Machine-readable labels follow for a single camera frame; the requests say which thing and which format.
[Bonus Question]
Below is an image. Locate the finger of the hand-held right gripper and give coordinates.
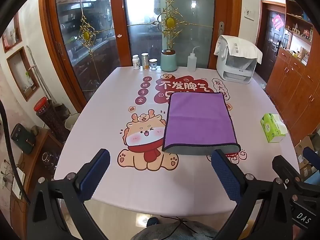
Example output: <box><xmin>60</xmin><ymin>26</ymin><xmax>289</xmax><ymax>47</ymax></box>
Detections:
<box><xmin>272</xmin><ymin>155</ymin><xmax>301</xmax><ymax>188</ymax></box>
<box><xmin>303</xmin><ymin>147</ymin><xmax>320</xmax><ymax>173</ymax></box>

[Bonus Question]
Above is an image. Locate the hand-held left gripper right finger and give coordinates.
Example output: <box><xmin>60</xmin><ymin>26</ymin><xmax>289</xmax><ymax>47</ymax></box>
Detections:
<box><xmin>211</xmin><ymin>149</ymin><xmax>295</xmax><ymax>240</ymax></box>

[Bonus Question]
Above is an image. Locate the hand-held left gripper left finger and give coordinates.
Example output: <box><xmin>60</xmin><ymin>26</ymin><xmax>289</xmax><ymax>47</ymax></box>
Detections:
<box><xmin>26</xmin><ymin>148</ymin><xmax>111</xmax><ymax>240</ymax></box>

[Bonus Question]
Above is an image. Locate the purple towel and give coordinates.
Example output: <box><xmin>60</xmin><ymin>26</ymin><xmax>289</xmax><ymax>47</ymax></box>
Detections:
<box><xmin>162</xmin><ymin>92</ymin><xmax>241</xmax><ymax>156</ymax></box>

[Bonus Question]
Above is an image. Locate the cardboard box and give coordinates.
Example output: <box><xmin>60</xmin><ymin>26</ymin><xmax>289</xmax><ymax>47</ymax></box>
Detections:
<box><xmin>294</xmin><ymin>134</ymin><xmax>320</xmax><ymax>180</ymax></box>

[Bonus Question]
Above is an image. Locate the green tissue pack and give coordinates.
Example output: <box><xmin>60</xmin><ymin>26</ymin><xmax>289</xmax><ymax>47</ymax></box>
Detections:
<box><xmin>260</xmin><ymin>113</ymin><xmax>287</xmax><ymax>143</ymax></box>

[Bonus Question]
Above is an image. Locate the clear glass vessel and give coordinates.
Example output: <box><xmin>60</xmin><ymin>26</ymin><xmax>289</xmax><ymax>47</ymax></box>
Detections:
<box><xmin>41</xmin><ymin>151</ymin><xmax>60</xmax><ymax>170</ymax></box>

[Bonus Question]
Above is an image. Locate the white bucket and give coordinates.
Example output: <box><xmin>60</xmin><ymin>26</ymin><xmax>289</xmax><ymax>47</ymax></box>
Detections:
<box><xmin>65</xmin><ymin>112</ymin><xmax>81</xmax><ymax>130</ymax></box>

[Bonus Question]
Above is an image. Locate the wooden side table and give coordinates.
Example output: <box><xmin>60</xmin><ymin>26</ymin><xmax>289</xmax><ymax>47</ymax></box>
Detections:
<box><xmin>10</xmin><ymin>127</ymin><xmax>66</xmax><ymax>233</ymax></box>

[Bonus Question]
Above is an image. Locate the red-lidded large jar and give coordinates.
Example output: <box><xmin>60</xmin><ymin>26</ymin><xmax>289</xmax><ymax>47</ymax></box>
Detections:
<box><xmin>37</xmin><ymin>99</ymin><xmax>71</xmax><ymax>140</ymax></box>

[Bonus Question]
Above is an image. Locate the grey towel with black edge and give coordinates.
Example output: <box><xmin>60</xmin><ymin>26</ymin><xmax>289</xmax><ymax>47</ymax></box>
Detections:
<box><xmin>131</xmin><ymin>220</ymin><xmax>220</xmax><ymax>240</ymax></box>

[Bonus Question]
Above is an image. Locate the black small appliance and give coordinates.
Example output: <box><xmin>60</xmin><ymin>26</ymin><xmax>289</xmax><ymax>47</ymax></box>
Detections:
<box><xmin>11</xmin><ymin>123</ymin><xmax>36</xmax><ymax>155</ymax></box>

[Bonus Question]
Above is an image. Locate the red-lid plastic jar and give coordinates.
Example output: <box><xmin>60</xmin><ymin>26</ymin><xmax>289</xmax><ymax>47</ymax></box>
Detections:
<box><xmin>34</xmin><ymin>97</ymin><xmax>52</xmax><ymax>117</ymax></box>

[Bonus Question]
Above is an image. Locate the white countertop appliance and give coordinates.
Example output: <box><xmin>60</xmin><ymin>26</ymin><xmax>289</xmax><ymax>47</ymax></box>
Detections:
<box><xmin>216</xmin><ymin>35</ymin><xmax>258</xmax><ymax>84</ymax></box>

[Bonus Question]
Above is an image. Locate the clear squeeze bottle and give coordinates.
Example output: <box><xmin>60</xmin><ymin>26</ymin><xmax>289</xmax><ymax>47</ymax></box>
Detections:
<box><xmin>187</xmin><ymin>46</ymin><xmax>200</xmax><ymax>70</ymax></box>

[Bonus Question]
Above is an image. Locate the dark entrance door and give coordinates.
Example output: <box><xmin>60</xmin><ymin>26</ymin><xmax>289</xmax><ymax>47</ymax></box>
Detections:
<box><xmin>257</xmin><ymin>1</ymin><xmax>286</xmax><ymax>80</ymax></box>

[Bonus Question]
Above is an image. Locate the teal canister with wooden lid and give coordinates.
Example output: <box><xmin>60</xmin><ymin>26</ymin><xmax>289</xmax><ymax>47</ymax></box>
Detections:
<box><xmin>160</xmin><ymin>49</ymin><xmax>178</xmax><ymax>72</ymax></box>

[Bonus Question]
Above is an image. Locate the white cloth cover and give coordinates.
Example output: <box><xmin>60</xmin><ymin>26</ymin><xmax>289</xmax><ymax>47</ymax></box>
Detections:
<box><xmin>214</xmin><ymin>35</ymin><xmax>263</xmax><ymax>64</ymax></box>

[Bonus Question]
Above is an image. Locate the gold door ornament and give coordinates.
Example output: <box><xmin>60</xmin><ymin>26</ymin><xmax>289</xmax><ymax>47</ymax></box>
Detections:
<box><xmin>157</xmin><ymin>0</ymin><xmax>185</xmax><ymax>49</ymax></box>
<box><xmin>76</xmin><ymin>16</ymin><xmax>99</xmax><ymax>55</ymax></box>

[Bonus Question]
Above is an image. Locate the wooden sliding glass door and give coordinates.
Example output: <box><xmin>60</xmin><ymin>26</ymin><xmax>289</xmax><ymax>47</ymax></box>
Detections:
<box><xmin>39</xmin><ymin>0</ymin><xmax>242</xmax><ymax>109</ymax></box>

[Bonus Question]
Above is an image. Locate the wooden wall cabinet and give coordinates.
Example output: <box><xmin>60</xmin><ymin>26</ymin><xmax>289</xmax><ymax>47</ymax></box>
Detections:
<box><xmin>265</xmin><ymin>0</ymin><xmax>320</xmax><ymax>145</ymax></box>

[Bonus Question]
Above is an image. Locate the white wall socket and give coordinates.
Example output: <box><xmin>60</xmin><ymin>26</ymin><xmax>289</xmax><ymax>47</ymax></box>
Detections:
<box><xmin>0</xmin><ymin>161</ymin><xmax>26</xmax><ymax>200</ymax></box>

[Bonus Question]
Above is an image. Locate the wooden wall niche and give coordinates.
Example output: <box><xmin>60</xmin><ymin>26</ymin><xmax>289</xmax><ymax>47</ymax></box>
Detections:
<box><xmin>2</xmin><ymin>12</ymin><xmax>22</xmax><ymax>53</ymax></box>
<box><xmin>6</xmin><ymin>46</ymin><xmax>40</xmax><ymax>102</ymax></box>

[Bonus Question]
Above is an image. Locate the white wall switch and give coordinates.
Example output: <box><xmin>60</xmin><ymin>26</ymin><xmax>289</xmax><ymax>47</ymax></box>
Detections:
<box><xmin>244</xmin><ymin>7</ymin><xmax>255</xmax><ymax>21</ymax></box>

